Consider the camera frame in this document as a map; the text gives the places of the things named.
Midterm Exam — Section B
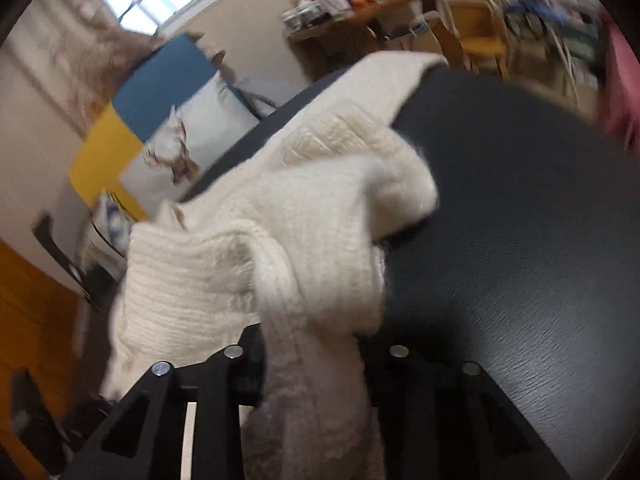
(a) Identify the white knit sweater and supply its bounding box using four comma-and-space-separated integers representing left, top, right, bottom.
100, 50, 448, 480

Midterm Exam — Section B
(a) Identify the deer print pillow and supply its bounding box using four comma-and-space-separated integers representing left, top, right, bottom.
122, 70, 261, 211

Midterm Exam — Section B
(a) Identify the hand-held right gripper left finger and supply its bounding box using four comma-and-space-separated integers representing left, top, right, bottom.
62, 330, 266, 480

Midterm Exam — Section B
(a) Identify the grey yellow blue sofa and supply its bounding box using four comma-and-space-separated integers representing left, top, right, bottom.
67, 32, 281, 226

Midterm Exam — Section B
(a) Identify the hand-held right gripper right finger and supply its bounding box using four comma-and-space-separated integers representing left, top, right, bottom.
357, 332, 571, 480

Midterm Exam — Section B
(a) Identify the wooden chair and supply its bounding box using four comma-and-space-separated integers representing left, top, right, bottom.
432, 0, 511, 81

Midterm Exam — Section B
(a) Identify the triangle pattern pillow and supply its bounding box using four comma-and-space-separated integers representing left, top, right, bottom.
95, 195, 132, 256

